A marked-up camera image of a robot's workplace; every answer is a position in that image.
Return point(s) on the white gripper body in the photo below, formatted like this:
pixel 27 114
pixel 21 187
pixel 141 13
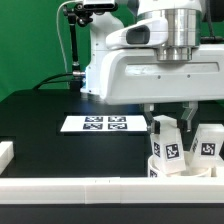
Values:
pixel 136 76

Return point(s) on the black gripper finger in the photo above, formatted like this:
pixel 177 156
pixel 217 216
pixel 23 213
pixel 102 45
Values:
pixel 153 126
pixel 190 109

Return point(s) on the white round stool seat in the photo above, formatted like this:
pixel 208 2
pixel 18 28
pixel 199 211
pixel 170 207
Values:
pixel 154 172

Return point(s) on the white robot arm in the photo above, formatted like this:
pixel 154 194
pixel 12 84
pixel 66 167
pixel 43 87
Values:
pixel 162 58

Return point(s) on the white tag sheet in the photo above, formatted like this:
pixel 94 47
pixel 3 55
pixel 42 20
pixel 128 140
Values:
pixel 101 123

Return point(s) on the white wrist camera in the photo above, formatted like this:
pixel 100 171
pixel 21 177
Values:
pixel 146 33

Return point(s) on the white right fence wall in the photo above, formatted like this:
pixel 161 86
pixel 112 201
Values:
pixel 218 170

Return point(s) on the white fence wall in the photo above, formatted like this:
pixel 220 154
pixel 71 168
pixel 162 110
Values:
pixel 6 154
pixel 218 170
pixel 111 190

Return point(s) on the white front fence wall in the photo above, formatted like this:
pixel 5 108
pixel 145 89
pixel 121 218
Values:
pixel 111 190

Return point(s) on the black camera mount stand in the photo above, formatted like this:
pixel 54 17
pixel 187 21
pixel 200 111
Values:
pixel 76 16

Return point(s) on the white overhead camera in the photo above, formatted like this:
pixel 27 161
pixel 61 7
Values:
pixel 99 4

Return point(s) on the white left fence wall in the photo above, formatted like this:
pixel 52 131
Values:
pixel 6 154

